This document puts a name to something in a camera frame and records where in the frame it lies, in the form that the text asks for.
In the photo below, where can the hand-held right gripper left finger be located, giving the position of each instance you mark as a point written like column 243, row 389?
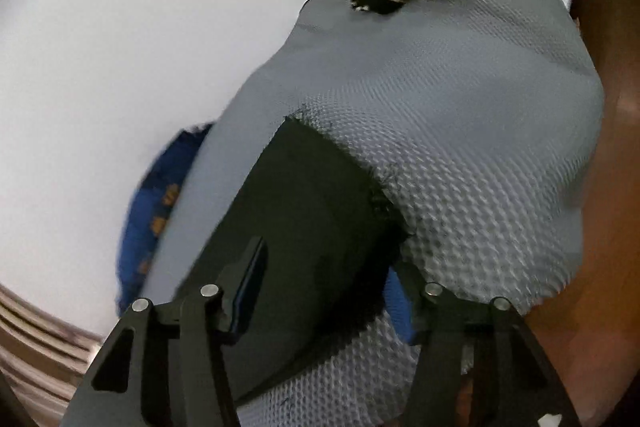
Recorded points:
column 251, row 279

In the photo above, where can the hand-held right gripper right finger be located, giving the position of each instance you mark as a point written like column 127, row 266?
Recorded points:
column 400, row 312

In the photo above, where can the black pants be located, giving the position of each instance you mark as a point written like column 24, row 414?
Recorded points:
column 310, row 217

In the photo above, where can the dark blue patterned blanket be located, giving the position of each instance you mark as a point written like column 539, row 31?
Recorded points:
column 150, row 217

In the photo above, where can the brown striped curtain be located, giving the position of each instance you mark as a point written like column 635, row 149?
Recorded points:
column 35, row 352

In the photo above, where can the brown wooden bed frame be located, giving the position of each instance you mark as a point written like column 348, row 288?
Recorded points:
column 617, row 217

